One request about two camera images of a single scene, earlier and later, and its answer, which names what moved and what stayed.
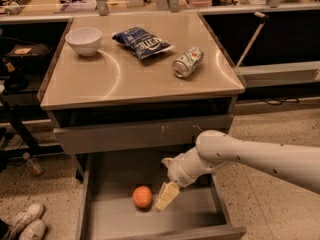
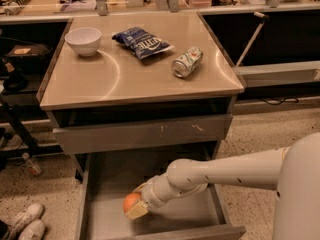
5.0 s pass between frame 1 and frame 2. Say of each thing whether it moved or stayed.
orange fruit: moved
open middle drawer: stayed
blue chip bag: stayed
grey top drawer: stayed
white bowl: stayed
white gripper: moved
